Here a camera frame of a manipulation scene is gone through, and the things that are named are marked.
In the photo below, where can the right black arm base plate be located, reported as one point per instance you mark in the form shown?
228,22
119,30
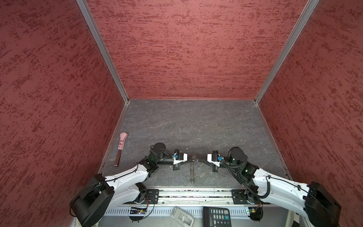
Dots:
244,197

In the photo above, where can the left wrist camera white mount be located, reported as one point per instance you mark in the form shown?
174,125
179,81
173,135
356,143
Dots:
178,155

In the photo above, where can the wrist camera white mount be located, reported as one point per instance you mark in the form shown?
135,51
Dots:
214,158
178,155

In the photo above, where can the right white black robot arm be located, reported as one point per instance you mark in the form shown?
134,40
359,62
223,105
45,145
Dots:
311,201

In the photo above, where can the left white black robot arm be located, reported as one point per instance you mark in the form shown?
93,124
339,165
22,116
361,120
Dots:
104,193

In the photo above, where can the grey plastic device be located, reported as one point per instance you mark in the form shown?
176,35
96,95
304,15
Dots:
182,218

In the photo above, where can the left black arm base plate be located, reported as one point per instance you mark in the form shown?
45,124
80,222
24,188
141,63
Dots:
148,195

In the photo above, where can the black desk calculator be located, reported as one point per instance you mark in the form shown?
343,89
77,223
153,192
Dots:
216,217

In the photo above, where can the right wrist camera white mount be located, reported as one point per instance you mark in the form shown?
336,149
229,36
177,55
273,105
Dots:
214,158

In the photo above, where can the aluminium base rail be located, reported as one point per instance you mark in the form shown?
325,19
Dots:
185,196

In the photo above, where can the pink paw back scratcher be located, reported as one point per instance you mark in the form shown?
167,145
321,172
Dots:
123,137

